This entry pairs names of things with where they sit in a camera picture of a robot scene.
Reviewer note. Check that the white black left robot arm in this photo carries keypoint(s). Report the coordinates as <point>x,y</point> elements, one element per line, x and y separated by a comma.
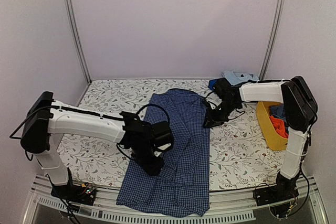
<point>48,117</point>

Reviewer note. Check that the yellow plastic laundry basket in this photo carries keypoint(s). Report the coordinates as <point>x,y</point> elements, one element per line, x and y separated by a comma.
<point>273,140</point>

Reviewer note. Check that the grey blue garment in basket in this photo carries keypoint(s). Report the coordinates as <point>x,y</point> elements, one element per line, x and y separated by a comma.
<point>277,111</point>

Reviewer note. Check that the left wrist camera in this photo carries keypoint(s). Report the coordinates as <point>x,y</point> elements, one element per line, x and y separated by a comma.
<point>162,149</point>

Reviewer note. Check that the floral patterned table cloth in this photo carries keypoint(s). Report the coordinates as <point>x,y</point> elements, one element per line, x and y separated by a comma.
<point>239,156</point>

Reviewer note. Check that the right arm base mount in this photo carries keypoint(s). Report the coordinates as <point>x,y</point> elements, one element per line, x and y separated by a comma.
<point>275,195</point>

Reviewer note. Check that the folded royal blue garment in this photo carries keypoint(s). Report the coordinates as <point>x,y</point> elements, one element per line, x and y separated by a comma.
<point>211,84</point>

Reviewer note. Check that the aluminium front rail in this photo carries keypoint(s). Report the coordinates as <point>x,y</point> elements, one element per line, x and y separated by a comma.
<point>250,205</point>

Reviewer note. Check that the left aluminium frame post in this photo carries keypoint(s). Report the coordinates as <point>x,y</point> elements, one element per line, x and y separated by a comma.
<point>76,40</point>

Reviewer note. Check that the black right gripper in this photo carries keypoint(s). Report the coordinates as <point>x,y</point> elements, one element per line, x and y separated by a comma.
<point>212,120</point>

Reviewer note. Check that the blue checkered button shirt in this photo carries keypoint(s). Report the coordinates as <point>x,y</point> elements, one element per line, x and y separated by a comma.
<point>182,186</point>

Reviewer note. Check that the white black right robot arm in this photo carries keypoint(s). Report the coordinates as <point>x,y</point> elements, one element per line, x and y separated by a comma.
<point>299,112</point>

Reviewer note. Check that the right aluminium frame post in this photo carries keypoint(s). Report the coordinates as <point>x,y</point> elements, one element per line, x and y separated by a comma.
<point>272,38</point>

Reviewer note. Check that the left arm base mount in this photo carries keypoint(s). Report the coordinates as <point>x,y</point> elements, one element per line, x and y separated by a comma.
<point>83,194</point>

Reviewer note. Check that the aluminium frame post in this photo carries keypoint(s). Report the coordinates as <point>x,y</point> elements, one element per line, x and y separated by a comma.
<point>272,38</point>
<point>76,40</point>

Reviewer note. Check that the folded light blue t-shirt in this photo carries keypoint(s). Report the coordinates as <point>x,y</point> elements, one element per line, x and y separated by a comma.
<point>235,78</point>

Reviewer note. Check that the orange garment in basket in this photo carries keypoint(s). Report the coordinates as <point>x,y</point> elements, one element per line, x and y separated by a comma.
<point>279,126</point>

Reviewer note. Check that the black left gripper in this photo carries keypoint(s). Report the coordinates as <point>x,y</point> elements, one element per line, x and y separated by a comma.
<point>153,168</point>

